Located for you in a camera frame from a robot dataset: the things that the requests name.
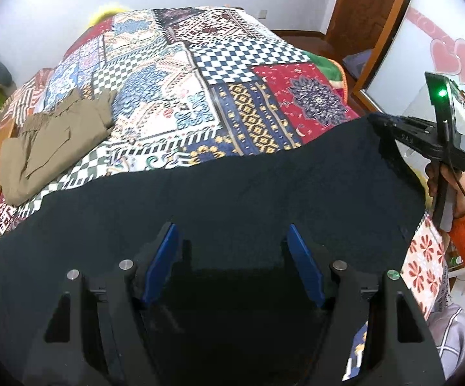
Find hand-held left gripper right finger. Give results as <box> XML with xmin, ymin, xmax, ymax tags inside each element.
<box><xmin>288</xmin><ymin>224</ymin><xmax>447</xmax><ymax>386</ymax></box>

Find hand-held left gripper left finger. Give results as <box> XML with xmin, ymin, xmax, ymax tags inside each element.
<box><xmin>21</xmin><ymin>222</ymin><xmax>183</xmax><ymax>386</ymax></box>

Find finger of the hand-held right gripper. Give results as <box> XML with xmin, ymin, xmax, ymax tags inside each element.
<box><xmin>367</xmin><ymin>113</ymin><xmax>411</xmax><ymax>162</ymax></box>

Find black pants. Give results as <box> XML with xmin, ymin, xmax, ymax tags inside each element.
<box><xmin>0</xmin><ymin>116</ymin><xmax>426</xmax><ymax>386</ymax></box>

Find khaki folded pants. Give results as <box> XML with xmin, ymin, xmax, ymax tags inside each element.
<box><xmin>0</xmin><ymin>87</ymin><xmax>118</xmax><ymax>206</ymax></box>

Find person's right hand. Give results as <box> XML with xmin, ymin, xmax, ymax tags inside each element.
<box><xmin>424</xmin><ymin>161</ymin><xmax>465</xmax><ymax>226</ymax></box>

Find pink heart sticker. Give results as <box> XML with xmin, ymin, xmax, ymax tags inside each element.
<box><xmin>407</xmin><ymin>7</ymin><xmax>465</xmax><ymax>90</ymax></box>

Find lavender storage box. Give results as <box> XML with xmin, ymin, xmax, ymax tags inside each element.
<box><xmin>343</xmin><ymin>48</ymin><xmax>375</xmax><ymax>75</ymax></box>

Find multicolour fleece blanket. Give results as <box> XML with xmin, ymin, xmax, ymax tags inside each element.
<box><xmin>303</xmin><ymin>50</ymin><xmax>351</xmax><ymax>89</ymax></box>

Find wooden door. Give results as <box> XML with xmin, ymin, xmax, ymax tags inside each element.
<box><xmin>325</xmin><ymin>0</ymin><xmax>404</xmax><ymax>51</ymax></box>

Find grey garment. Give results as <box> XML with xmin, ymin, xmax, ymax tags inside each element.
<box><xmin>427</xmin><ymin>303</ymin><xmax>465</xmax><ymax>379</ymax></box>

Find patchwork printed blanket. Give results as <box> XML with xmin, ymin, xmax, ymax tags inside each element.
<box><xmin>0</xmin><ymin>6</ymin><xmax>451</xmax><ymax>319</ymax></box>

